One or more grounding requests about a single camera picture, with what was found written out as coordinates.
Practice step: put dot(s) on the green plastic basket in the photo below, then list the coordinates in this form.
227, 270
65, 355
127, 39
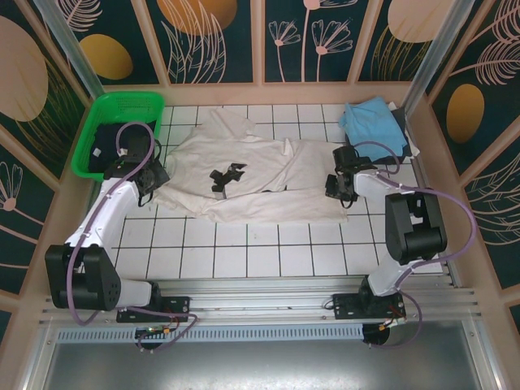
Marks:
122, 101

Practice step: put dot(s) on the white printed t-shirt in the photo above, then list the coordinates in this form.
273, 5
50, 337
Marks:
264, 203

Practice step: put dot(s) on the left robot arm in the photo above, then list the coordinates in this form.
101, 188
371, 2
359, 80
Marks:
101, 215

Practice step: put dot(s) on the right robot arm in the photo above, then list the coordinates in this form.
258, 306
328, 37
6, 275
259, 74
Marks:
414, 235

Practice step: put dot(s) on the navy t-shirt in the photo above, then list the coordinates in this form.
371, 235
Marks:
101, 138

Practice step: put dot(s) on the light blue t-shirt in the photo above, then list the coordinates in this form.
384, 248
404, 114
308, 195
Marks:
373, 126

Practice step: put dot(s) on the folded dark grey garment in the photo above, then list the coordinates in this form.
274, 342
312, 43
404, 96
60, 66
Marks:
415, 151

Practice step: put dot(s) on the grey metal plate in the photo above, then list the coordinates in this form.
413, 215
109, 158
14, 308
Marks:
260, 365

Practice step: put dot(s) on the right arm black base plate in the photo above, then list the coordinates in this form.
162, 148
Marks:
345, 304

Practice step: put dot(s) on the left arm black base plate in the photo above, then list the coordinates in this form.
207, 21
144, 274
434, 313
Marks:
178, 305

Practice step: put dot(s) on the aluminium mounting rail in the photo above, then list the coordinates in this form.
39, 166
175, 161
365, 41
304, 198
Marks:
260, 292

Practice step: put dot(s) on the aluminium frame post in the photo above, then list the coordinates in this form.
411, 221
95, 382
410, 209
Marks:
81, 61
430, 53

